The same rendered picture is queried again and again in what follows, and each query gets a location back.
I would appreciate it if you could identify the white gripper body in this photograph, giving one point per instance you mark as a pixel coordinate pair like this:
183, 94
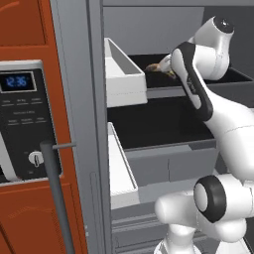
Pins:
166, 63

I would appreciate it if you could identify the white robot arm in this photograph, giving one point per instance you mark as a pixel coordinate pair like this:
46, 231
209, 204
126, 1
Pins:
231, 125

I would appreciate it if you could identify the brown-spotted yellow banana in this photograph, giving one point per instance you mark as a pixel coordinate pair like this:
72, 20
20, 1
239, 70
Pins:
153, 67

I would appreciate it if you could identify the grey fridge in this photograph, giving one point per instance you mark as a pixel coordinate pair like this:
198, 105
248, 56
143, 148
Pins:
158, 29

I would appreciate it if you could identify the wide black fridge shelf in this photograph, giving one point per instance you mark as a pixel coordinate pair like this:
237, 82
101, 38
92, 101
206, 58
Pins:
155, 125

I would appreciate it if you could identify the grey fridge door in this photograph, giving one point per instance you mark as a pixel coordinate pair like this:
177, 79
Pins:
77, 99

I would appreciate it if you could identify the grey fridge drawer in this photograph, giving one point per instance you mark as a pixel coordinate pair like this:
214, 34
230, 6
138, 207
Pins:
149, 170
190, 167

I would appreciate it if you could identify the small white door bin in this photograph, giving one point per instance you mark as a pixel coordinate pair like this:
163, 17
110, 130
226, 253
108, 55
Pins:
124, 82

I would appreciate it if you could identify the large white door bin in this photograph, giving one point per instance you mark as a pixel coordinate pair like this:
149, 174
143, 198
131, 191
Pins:
120, 178

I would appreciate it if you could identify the white oven knob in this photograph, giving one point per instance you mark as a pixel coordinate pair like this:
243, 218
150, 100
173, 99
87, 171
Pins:
36, 158

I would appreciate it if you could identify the orange cabinet column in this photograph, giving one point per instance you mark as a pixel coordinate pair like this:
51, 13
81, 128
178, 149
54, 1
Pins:
26, 218

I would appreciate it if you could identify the black wall oven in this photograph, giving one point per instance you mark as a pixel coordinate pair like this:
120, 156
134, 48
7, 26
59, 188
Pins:
23, 125

